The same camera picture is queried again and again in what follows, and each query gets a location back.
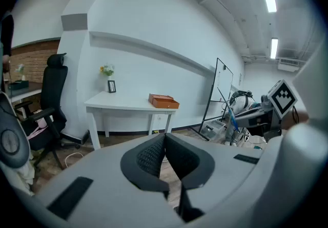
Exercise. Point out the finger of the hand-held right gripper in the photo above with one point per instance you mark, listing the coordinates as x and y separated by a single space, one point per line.
249 112
251 121

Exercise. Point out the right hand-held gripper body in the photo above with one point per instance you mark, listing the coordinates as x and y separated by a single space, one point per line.
282 99

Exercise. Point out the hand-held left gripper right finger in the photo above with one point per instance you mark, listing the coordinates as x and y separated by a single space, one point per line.
187 163

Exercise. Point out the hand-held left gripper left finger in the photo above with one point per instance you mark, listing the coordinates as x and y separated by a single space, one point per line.
148 160

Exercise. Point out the orange plastic drawer box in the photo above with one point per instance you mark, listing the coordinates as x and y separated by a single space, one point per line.
164 101

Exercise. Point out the person's right forearm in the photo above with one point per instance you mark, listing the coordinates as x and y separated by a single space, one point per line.
301 117

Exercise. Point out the white air conditioner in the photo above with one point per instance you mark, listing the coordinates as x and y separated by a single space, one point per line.
288 64

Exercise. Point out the clear plastic bin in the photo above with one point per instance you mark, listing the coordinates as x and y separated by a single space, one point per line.
212 129

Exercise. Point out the whiteboard on black stand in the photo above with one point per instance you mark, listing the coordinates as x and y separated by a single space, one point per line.
220 81

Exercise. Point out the short ceiling light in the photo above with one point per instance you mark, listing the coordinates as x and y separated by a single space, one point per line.
274 48

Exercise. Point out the white table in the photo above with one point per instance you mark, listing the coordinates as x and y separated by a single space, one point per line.
115 102

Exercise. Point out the flowers in white vase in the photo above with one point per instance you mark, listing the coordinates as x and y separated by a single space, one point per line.
107 70

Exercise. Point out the pink bag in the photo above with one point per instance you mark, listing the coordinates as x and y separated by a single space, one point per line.
38 123

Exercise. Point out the black office chair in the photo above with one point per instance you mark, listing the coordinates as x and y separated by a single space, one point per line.
52 86

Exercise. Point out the dark-top desk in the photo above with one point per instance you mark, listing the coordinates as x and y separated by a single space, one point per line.
32 88

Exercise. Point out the grey device with round disc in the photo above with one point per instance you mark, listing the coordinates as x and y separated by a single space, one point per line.
11 140

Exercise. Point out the small vase with pale flowers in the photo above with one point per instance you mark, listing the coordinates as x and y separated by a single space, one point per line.
20 69

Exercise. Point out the black picture frame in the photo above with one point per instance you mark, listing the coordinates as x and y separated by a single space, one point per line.
111 86

